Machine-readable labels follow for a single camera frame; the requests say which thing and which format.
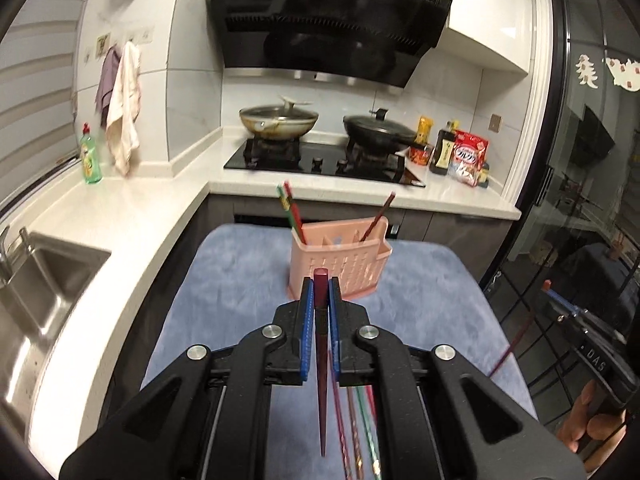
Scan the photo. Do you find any brown chopstick gold band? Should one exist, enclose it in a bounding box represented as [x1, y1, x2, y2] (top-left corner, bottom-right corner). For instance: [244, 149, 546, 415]
[347, 388, 364, 480]

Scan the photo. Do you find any blue plush table mat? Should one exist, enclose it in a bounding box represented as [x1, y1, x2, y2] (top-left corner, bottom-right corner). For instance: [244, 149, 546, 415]
[139, 224, 559, 479]

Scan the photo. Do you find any beige wok with glass lid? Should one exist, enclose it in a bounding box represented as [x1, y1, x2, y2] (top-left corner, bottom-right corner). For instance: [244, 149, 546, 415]
[239, 96, 319, 141]

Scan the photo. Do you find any yellow snack packet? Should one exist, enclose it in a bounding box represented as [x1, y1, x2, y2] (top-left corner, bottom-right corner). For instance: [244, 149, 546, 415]
[416, 116, 434, 145]

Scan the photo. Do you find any green chopstick gold band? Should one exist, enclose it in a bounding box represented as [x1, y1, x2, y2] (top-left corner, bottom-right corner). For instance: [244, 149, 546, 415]
[356, 387, 382, 480]

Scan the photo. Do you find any black wok with lid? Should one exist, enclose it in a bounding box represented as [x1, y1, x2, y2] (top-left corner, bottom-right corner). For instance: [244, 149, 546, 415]
[343, 108, 416, 154]

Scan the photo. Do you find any glass door with decals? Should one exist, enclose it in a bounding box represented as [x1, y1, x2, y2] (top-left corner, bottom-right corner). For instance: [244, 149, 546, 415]
[479, 0, 640, 411]

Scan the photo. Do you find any dark red chopstick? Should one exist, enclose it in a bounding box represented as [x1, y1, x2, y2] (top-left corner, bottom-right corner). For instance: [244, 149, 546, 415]
[314, 268, 329, 457]
[488, 308, 537, 377]
[359, 192, 396, 243]

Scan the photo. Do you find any green dish soap bottle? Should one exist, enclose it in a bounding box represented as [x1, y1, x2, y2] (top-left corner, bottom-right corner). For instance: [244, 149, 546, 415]
[80, 122, 102, 184]

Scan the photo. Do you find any steel sink faucet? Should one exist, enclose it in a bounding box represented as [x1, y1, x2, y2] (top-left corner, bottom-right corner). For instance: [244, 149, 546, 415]
[0, 226, 32, 285]

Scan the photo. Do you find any dark soy sauce bottle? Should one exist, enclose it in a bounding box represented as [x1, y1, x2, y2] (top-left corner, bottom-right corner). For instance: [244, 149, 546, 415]
[428, 119, 459, 176]

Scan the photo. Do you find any stainless steel sink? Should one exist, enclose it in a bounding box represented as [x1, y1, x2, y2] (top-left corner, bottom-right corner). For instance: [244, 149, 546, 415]
[0, 231, 113, 401]

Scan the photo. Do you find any bright red chopstick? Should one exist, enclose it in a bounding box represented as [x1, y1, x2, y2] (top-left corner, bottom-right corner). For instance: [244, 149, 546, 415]
[364, 385, 378, 425]

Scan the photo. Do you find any red instant noodle cup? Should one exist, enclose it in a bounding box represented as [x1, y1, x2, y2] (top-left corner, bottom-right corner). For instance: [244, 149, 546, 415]
[408, 143, 434, 167]

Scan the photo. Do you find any red cereal bag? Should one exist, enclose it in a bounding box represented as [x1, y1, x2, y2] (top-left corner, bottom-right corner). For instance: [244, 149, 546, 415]
[448, 130, 489, 188]

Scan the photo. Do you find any pink perforated utensil basket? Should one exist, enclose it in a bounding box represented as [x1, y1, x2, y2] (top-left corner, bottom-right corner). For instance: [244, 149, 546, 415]
[288, 217, 393, 299]

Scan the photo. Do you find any person's right hand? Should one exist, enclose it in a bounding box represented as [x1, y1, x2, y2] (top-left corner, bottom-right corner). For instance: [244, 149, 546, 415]
[556, 379, 626, 476]

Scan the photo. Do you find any purple hanging cloth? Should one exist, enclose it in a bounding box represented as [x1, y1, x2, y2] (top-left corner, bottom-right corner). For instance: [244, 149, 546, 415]
[94, 46, 122, 129]

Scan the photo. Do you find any white hanging towel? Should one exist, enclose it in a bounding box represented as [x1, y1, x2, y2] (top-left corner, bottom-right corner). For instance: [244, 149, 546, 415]
[105, 41, 141, 176]

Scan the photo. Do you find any black gas stove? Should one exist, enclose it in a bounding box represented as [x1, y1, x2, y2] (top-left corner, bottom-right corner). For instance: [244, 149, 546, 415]
[224, 138, 425, 188]

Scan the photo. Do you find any black range hood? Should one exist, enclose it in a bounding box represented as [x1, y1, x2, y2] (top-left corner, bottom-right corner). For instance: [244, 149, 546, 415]
[209, 0, 452, 88]

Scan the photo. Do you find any small green yellow jar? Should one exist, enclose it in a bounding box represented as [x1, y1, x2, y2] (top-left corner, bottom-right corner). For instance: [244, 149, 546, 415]
[477, 162, 490, 188]

